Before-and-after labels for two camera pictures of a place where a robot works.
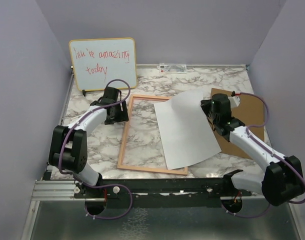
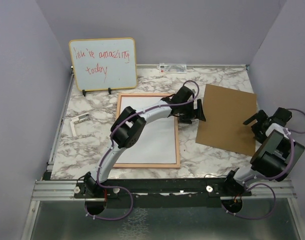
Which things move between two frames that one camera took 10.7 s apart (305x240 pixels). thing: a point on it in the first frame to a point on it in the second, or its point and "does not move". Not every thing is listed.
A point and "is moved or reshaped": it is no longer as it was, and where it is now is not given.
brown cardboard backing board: x=251 y=112 is moved or reshaped
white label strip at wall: x=172 y=68 does not move
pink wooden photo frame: x=183 y=170 to x=150 y=165
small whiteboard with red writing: x=96 y=61 does not move
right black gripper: x=205 y=105 to x=261 y=116
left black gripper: x=122 y=116 to x=192 y=113
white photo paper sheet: x=186 y=133 to x=156 y=143
